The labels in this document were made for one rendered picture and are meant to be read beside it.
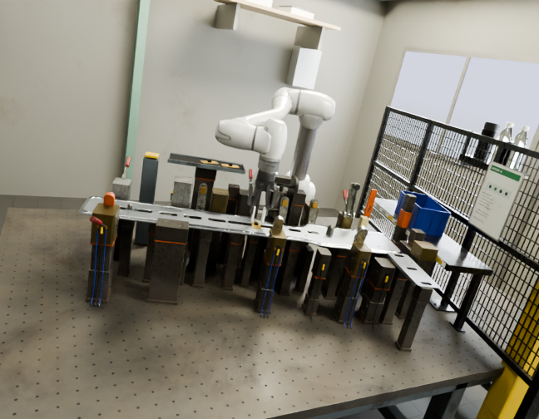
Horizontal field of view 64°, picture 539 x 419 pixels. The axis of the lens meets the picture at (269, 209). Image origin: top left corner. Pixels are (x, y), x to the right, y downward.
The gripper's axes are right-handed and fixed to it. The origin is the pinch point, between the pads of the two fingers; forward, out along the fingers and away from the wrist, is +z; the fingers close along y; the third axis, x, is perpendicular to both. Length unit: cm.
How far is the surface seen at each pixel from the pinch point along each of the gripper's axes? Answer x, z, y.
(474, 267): -24, 2, 92
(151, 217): -6.3, 4.7, -43.7
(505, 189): -14, -31, 101
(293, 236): -7.7, 4.6, 15.2
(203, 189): 12.7, -4.2, -24.2
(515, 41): 184, -120, 226
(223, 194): 12.4, -3.3, -15.1
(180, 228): -20.8, 1.7, -32.1
